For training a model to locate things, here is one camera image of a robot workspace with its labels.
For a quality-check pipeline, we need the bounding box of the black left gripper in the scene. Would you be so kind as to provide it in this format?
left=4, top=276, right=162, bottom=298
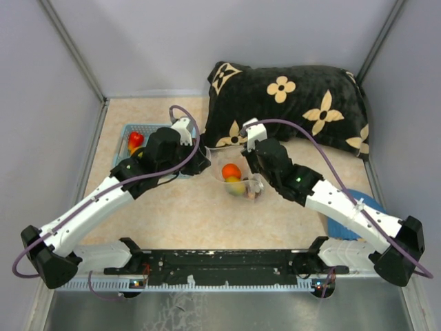
left=158, top=137, right=212, bottom=179

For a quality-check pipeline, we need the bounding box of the red yellow toy pepper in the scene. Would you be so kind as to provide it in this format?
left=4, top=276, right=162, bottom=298
left=127, top=132, right=144, bottom=150

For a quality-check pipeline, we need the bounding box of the clear dotted zip top bag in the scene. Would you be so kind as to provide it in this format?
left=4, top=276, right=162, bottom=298
left=206, top=146, right=265, bottom=202

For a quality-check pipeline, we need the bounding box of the orange toy orange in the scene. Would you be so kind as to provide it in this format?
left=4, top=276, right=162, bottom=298
left=221, top=163, right=242, bottom=179

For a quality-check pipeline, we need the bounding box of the green yellow toy mango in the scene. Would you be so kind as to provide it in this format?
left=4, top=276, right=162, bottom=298
left=225, top=176, right=247, bottom=197

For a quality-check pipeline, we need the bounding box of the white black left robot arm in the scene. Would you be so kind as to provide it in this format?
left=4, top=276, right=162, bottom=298
left=21, top=124, right=207, bottom=289

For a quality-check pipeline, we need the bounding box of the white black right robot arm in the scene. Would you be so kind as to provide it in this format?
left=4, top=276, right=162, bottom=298
left=241, top=139, right=425, bottom=287

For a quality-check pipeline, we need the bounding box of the blue cloth bag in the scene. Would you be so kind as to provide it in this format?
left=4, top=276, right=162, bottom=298
left=326, top=188, right=387, bottom=242

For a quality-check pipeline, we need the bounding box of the green orange toy mango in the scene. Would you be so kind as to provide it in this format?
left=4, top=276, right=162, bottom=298
left=130, top=146, right=144, bottom=157

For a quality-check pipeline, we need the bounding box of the light blue plastic basket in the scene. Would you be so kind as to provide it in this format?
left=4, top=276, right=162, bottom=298
left=110, top=117, right=200, bottom=181

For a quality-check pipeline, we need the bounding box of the black pillow with cream flowers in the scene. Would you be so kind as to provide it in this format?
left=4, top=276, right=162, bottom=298
left=203, top=61, right=369, bottom=160

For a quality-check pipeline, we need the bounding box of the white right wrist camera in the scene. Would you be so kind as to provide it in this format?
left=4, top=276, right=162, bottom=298
left=239, top=118, right=267, bottom=152

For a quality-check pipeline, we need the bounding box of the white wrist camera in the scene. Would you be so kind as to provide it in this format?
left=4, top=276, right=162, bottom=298
left=171, top=117, right=194, bottom=146
left=239, top=118, right=267, bottom=152

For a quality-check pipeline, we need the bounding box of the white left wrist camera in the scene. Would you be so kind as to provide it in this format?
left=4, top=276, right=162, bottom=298
left=171, top=117, right=194, bottom=146

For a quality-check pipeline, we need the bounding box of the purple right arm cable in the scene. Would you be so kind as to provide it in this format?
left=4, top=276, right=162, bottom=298
left=240, top=119, right=433, bottom=300

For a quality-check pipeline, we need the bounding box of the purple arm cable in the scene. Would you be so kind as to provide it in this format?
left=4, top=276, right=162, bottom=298
left=240, top=119, right=433, bottom=300
left=12, top=105, right=201, bottom=301

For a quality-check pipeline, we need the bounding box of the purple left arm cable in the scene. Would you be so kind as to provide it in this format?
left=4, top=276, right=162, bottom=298
left=12, top=105, right=201, bottom=301

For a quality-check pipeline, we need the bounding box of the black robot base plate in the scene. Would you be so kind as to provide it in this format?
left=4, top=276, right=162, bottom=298
left=104, top=250, right=331, bottom=286

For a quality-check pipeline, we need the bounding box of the white slotted cable duct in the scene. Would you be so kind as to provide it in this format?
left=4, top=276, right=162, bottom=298
left=54, top=277, right=337, bottom=291

